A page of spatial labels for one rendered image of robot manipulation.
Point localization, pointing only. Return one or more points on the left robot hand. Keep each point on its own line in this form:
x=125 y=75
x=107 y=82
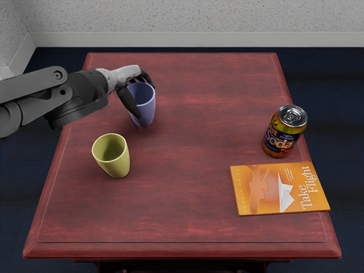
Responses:
x=119 y=75

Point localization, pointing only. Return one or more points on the blue-purple cup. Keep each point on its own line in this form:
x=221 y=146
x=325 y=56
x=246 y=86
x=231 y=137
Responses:
x=145 y=102

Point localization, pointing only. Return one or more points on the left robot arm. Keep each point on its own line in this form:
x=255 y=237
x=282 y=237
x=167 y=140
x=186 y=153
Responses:
x=51 y=94

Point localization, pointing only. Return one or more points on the yellow-green cup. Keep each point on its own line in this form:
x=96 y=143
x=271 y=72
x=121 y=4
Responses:
x=112 y=156

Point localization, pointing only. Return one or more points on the yellow and blue soda can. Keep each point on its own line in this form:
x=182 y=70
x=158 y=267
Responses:
x=283 y=133

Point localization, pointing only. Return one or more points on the orange book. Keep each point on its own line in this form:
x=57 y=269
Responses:
x=278 y=187

